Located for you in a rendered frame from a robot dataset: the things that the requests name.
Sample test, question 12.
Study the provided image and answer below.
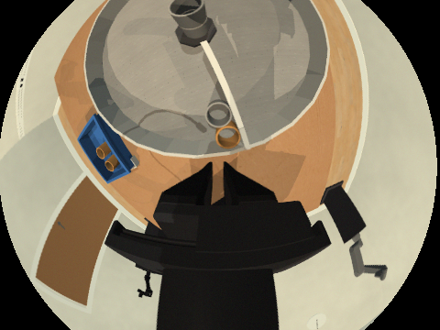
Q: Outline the blue open-top bin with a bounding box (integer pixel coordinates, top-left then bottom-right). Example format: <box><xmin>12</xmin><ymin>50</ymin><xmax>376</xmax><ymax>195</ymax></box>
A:
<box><xmin>77</xmin><ymin>114</ymin><xmax>134</xmax><ymax>184</ymax></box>

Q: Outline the bronze bushing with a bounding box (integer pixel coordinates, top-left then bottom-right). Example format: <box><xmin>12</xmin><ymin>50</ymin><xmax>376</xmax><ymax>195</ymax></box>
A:
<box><xmin>215</xmin><ymin>120</ymin><xmax>241</xmax><ymax>149</ymax></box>
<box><xmin>105</xmin><ymin>154</ymin><xmax>120</xmax><ymax>171</ymax></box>
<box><xmin>96</xmin><ymin>142</ymin><xmax>112</xmax><ymax>159</ymax></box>

